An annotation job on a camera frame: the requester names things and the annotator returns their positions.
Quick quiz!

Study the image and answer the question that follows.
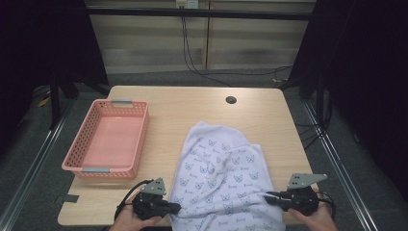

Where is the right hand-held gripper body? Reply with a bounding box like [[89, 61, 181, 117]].
[[278, 172, 328, 217]]

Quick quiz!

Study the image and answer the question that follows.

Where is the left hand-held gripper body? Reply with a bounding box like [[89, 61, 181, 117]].
[[131, 177, 174, 221]]

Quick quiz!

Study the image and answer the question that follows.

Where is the white printed towel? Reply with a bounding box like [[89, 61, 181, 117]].
[[168, 120, 287, 231]]

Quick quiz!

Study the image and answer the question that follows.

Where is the pink perforated plastic basket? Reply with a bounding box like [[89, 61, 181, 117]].
[[61, 98, 150, 180]]

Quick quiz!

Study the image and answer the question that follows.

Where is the person's left hand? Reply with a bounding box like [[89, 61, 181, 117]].
[[110, 194, 164, 231]]

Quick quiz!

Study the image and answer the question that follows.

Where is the person's right hand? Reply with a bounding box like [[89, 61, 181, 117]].
[[287, 188, 339, 231]]

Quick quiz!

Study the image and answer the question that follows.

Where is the black tape strip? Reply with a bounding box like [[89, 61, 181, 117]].
[[54, 193, 80, 204]]

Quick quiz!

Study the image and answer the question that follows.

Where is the black curtain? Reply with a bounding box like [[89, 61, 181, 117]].
[[0, 0, 110, 152], [278, 0, 408, 201]]

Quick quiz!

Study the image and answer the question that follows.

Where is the black horizontal metal bar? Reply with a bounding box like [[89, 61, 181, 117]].
[[86, 7, 318, 21]]

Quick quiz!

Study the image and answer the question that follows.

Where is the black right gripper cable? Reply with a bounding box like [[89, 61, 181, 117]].
[[317, 191, 337, 219]]

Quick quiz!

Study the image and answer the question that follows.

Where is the silver floor rail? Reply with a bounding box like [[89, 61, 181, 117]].
[[0, 98, 75, 231], [302, 99, 380, 231]]

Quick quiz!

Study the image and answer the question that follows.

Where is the bundle of black floor cables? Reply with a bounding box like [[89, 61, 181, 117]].
[[293, 90, 334, 151]]

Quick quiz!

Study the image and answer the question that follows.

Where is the black cable on floor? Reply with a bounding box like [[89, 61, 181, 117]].
[[198, 64, 293, 79]]

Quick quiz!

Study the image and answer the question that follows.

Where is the black metal stand post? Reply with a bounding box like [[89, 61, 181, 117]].
[[49, 70, 63, 130]]

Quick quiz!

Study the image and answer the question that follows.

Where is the yellow cable piece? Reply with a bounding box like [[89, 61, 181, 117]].
[[37, 95, 52, 108]]

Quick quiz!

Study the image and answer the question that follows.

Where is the black hanging power cable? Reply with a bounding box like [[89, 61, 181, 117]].
[[180, 15, 233, 88]]

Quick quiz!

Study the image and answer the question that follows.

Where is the white wall power outlet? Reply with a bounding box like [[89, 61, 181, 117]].
[[175, 0, 200, 10]]

